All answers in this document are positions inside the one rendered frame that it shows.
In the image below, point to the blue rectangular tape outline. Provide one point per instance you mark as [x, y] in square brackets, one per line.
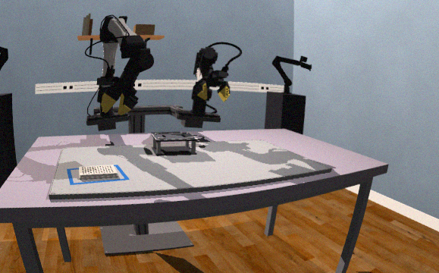
[72, 183]

